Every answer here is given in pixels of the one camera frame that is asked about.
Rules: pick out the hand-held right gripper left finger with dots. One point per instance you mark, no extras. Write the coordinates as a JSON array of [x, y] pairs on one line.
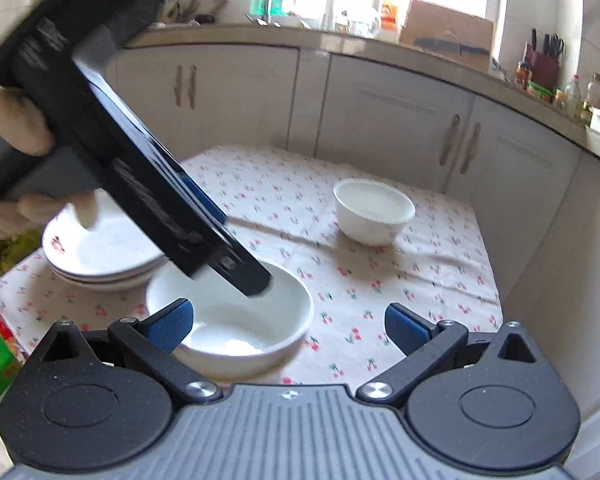
[[172, 322]]

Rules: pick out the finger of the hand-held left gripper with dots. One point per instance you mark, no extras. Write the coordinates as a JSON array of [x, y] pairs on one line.
[[245, 275], [207, 205]]

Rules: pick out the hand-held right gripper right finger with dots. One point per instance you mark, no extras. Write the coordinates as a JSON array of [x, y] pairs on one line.
[[405, 332]]

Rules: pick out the large white bowl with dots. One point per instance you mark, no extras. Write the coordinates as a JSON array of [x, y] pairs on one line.
[[280, 320]]

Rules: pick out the small white fruit print plate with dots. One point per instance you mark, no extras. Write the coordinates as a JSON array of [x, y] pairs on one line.
[[100, 287]]

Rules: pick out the large white fruit print plate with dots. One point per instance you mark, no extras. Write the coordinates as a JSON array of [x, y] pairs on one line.
[[110, 245]]

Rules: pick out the white floral print bowl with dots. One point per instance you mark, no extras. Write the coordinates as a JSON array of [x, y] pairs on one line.
[[375, 220]]

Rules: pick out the person's left hand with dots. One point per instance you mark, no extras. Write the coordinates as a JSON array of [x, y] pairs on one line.
[[15, 120]]

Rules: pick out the white cabinet door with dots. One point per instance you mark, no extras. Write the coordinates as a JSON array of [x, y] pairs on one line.
[[245, 100], [395, 120], [520, 170], [150, 95]]

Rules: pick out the cherry print tablecloth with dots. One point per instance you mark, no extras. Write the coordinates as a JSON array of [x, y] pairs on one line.
[[330, 240]]

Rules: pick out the wooden cooking utensils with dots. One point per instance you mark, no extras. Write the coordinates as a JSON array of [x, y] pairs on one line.
[[200, 2]]

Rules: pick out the yellow green plastic bag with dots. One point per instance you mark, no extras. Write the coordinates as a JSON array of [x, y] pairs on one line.
[[0, 257]]

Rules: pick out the beige kitchen countertop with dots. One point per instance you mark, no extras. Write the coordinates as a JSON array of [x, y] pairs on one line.
[[360, 42]]

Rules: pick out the white slim bottle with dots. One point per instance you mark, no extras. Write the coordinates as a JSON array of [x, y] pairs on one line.
[[330, 10]]

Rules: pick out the orange label bottle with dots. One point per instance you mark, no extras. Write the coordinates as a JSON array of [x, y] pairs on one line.
[[389, 12]]

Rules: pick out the green packet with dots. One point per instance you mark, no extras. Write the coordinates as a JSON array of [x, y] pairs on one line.
[[541, 91]]

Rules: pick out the dark sauce bottle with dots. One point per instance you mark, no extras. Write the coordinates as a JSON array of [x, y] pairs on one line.
[[523, 75]]

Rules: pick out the clear glass bottle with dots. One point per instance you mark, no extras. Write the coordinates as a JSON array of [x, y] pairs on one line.
[[572, 97]]

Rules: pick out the black kitchen knife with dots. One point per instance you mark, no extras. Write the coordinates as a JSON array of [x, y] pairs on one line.
[[450, 46]]

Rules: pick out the yellow oil bottle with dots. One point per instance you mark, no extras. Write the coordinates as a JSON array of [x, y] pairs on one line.
[[591, 100]]

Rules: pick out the dark red knife block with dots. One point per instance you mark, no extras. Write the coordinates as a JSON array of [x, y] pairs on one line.
[[545, 65]]

